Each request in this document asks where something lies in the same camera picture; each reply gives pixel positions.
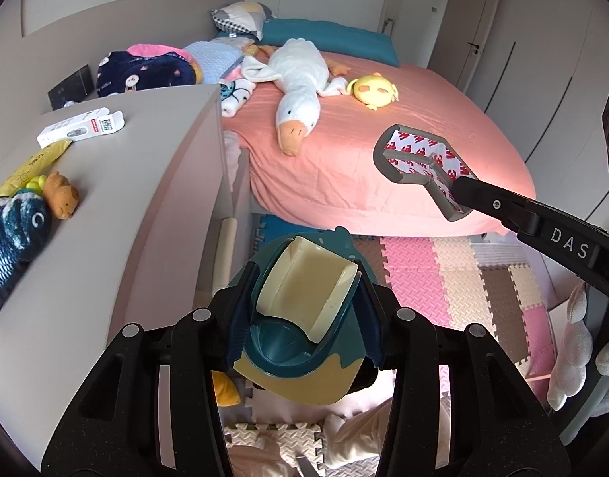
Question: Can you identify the foam puzzle floor mat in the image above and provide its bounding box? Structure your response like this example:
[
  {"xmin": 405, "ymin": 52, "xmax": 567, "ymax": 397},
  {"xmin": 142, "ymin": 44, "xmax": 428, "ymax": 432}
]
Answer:
[{"xmin": 225, "ymin": 213, "xmax": 558, "ymax": 477}]

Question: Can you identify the light blue blanket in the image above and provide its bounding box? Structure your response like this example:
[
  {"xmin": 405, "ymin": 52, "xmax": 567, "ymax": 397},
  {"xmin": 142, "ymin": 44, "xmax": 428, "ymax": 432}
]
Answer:
[{"xmin": 183, "ymin": 37, "xmax": 255, "ymax": 84}]

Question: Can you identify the orange plush toy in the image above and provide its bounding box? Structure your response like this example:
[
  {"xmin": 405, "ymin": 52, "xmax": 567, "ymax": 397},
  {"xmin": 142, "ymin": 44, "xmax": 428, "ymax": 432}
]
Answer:
[{"xmin": 214, "ymin": 372, "xmax": 243, "ymax": 407}]

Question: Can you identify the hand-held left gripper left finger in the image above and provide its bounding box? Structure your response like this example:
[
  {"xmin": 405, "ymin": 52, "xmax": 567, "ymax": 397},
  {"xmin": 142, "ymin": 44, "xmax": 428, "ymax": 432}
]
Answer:
[{"xmin": 41, "ymin": 263, "xmax": 263, "ymax": 477}]

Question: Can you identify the pale pink cloth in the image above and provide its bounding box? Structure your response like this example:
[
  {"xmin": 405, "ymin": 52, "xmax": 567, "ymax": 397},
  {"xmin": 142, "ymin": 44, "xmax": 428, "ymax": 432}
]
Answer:
[{"xmin": 327, "ymin": 400, "xmax": 397, "ymax": 477}]

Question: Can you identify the teal and cream toy bin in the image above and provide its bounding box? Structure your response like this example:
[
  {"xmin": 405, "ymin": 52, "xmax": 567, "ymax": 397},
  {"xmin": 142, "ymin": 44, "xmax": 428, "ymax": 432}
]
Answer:
[{"xmin": 232, "ymin": 226, "xmax": 379, "ymax": 405}]

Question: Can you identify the black wall switch panel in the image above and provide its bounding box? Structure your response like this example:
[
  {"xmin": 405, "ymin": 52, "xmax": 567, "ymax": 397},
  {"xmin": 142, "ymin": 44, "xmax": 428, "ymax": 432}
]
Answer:
[{"xmin": 47, "ymin": 64, "xmax": 93, "ymax": 110}]

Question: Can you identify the brown bear plush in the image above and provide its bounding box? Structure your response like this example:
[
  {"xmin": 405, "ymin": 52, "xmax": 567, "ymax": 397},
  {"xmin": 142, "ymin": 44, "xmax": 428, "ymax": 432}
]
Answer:
[{"xmin": 42, "ymin": 171, "xmax": 81, "ymax": 220}]

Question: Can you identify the blue fish plush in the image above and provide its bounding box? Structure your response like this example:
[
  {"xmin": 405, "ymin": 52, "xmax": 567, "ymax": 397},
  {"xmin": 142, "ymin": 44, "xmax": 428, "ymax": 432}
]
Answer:
[{"xmin": 0, "ymin": 194, "xmax": 53, "ymax": 346}]

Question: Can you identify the teal pillow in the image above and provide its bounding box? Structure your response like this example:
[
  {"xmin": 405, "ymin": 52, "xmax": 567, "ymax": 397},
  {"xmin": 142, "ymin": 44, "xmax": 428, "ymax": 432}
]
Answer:
[{"xmin": 259, "ymin": 19, "xmax": 401, "ymax": 68}]

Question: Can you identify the white cat plush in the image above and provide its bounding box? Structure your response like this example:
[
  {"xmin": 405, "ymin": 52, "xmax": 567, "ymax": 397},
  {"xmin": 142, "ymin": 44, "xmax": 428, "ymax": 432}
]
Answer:
[{"xmin": 220, "ymin": 78, "xmax": 257, "ymax": 117}]

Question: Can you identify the white fluffy plush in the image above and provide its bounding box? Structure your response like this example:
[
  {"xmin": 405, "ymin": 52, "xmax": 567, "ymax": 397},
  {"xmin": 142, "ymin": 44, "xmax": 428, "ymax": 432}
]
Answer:
[{"xmin": 547, "ymin": 282, "xmax": 609, "ymax": 415}]

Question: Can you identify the patchwork checked pillow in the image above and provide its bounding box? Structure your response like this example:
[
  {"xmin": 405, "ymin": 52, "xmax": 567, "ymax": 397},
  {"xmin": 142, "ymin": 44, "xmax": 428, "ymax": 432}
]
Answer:
[{"xmin": 210, "ymin": 2, "xmax": 275, "ymax": 41}]

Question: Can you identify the bed with pink sheet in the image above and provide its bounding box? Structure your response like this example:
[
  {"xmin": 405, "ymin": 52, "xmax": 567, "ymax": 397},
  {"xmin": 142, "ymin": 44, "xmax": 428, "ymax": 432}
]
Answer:
[{"xmin": 220, "ymin": 50, "xmax": 537, "ymax": 235}]

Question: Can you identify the white thermometer box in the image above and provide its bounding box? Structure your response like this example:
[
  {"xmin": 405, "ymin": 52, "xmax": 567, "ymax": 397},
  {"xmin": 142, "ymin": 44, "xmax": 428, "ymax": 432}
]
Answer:
[{"xmin": 37, "ymin": 107, "xmax": 125, "ymax": 150}]

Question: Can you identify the teal and yellow frog toy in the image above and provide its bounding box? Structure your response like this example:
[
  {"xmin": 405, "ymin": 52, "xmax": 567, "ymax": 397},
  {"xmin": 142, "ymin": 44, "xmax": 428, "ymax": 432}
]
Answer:
[{"xmin": 13, "ymin": 174, "xmax": 49, "ymax": 198}]

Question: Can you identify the navy printed blanket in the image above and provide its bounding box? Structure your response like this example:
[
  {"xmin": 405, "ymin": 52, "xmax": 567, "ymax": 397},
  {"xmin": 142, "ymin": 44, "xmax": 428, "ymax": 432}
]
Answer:
[{"xmin": 95, "ymin": 51, "xmax": 198, "ymax": 99}]

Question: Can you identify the grey adhesive corner guard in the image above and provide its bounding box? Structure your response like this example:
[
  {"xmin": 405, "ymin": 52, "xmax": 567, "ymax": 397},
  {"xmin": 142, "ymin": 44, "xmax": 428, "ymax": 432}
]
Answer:
[{"xmin": 374, "ymin": 124, "xmax": 479, "ymax": 222}]

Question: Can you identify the yellow banana packet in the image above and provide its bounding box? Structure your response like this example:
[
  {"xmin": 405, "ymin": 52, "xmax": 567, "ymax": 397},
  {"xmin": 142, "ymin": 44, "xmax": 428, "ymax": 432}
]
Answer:
[{"xmin": 0, "ymin": 139, "xmax": 74, "ymax": 198}]

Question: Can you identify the white goose plush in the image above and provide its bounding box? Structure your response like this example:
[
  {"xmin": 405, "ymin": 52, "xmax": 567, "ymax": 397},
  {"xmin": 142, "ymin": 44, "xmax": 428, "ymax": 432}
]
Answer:
[{"xmin": 241, "ymin": 38, "xmax": 350, "ymax": 157}]

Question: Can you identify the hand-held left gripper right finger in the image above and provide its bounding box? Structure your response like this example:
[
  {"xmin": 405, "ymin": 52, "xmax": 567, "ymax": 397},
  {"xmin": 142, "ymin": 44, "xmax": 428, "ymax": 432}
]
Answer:
[{"xmin": 351, "ymin": 263, "xmax": 571, "ymax": 477}]

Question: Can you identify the yellow chick plush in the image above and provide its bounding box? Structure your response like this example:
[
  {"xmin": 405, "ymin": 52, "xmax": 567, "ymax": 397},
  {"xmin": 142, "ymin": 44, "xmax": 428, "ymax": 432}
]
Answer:
[{"xmin": 346, "ymin": 74, "xmax": 401, "ymax": 111}]

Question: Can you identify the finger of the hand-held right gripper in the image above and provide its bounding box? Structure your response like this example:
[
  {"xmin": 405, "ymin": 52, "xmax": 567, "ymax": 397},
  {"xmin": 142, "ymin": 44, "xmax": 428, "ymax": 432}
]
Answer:
[{"xmin": 451, "ymin": 176, "xmax": 539, "ymax": 235}]

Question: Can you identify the beige foam corner strip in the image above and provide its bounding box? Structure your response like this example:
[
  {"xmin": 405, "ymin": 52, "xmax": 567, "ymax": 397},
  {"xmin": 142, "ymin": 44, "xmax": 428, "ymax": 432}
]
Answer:
[{"xmin": 220, "ymin": 216, "xmax": 248, "ymax": 284}]

